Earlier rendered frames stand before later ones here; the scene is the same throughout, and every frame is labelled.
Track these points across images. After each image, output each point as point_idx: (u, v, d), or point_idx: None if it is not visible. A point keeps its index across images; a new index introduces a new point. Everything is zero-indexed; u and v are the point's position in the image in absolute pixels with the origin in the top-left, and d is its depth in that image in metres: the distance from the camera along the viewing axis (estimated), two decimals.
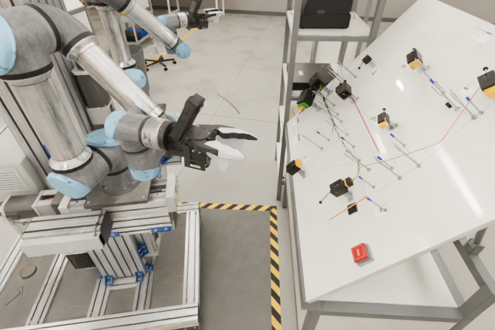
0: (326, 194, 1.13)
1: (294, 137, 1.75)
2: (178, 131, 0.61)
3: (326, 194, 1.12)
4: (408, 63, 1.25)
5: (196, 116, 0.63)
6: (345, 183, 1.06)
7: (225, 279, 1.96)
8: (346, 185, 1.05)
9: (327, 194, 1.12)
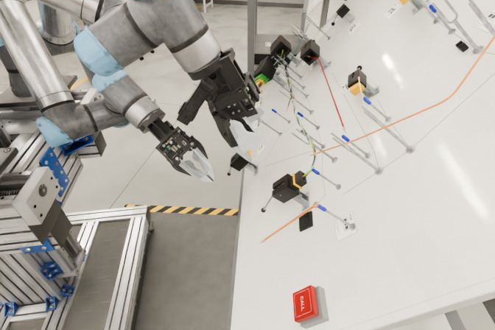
0: (269, 198, 0.73)
1: (253, 122, 1.35)
2: None
3: (269, 199, 0.73)
4: (398, 5, 0.85)
5: (199, 109, 0.53)
6: (293, 180, 0.66)
7: (172, 303, 1.56)
8: (295, 183, 0.65)
9: (270, 199, 0.72)
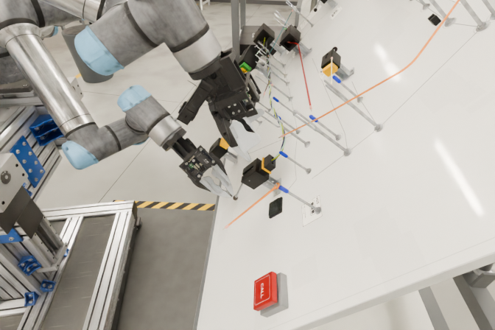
0: (240, 185, 0.70)
1: None
2: None
3: (240, 185, 0.70)
4: None
5: (199, 108, 0.53)
6: (261, 165, 0.63)
7: (157, 299, 1.53)
8: (263, 167, 0.62)
9: (241, 185, 0.69)
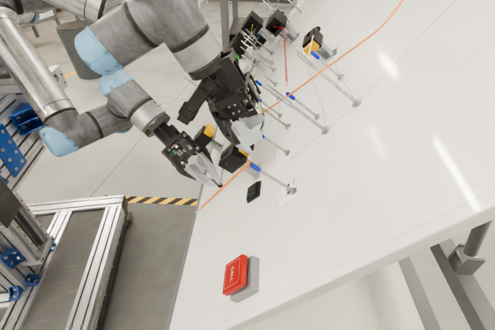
0: (222, 170, 0.67)
1: None
2: None
3: (222, 171, 0.67)
4: None
5: (199, 108, 0.53)
6: None
7: (146, 294, 1.50)
8: (240, 149, 0.59)
9: (222, 171, 0.67)
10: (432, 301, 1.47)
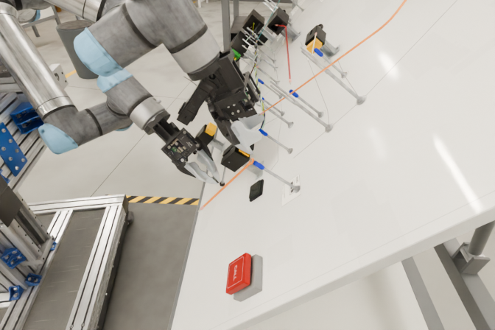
0: (224, 169, 0.67)
1: None
2: None
3: (224, 169, 0.67)
4: None
5: (198, 109, 0.53)
6: None
7: (146, 294, 1.50)
8: (240, 149, 0.59)
9: (224, 169, 0.66)
10: (433, 301, 1.47)
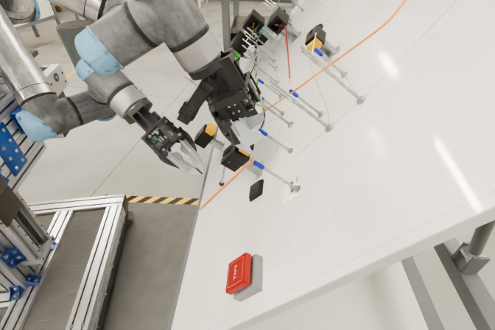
0: (223, 169, 0.67)
1: None
2: None
3: (223, 169, 0.67)
4: None
5: (199, 108, 0.53)
6: None
7: (146, 294, 1.49)
8: (240, 149, 0.59)
9: (224, 169, 0.66)
10: (433, 301, 1.47)
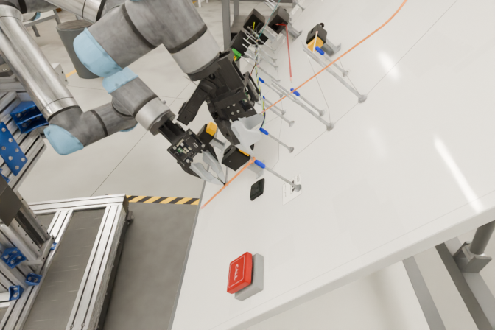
0: (226, 168, 0.66)
1: None
2: None
3: (226, 169, 0.66)
4: None
5: (198, 109, 0.53)
6: None
7: (146, 294, 1.49)
8: (240, 149, 0.59)
9: (226, 169, 0.66)
10: (434, 301, 1.46)
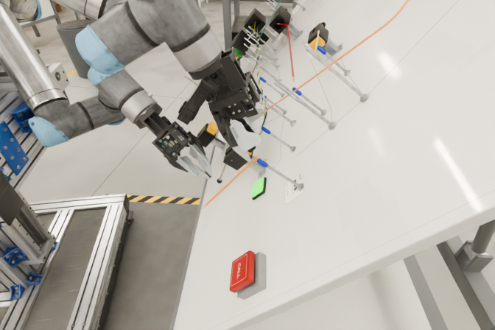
0: (224, 166, 0.66)
1: None
2: None
3: (224, 167, 0.66)
4: None
5: (199, 108, 0.53)
6: None
7: (147, 293, 1.49)
8: None
9: (224, 166, 0.66)
10: (434, 300, 1.47)
